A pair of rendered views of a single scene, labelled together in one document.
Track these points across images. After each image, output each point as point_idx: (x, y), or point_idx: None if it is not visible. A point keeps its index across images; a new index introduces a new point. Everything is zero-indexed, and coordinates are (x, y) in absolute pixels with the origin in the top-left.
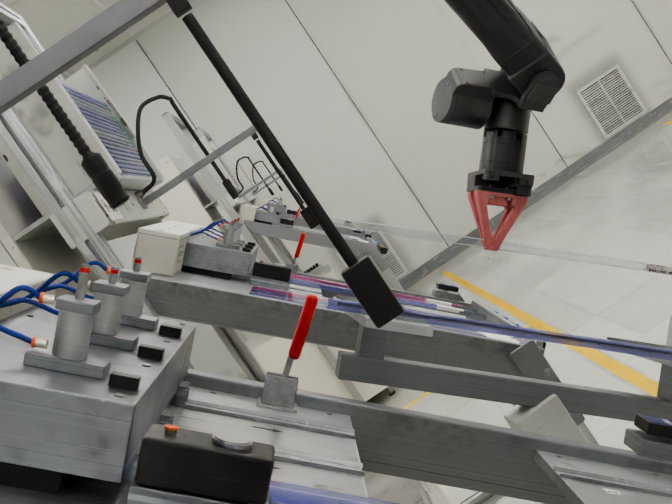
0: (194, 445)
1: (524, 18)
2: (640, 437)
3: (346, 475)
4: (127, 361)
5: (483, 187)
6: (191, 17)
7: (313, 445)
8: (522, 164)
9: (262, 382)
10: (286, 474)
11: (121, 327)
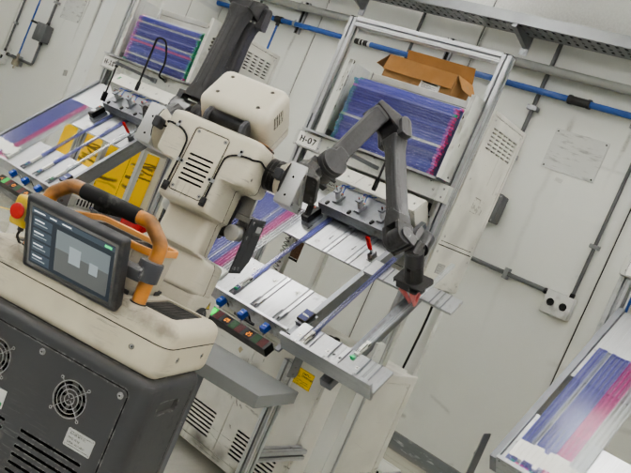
0: None
1: (389, 212)
2: None
3: (322, 247)
4: (345, 208)
5: None
6: None
7: (341, 251)
8: (404, 276)
9: (383, 257)
10: (326, 238)
11: (377, 217)
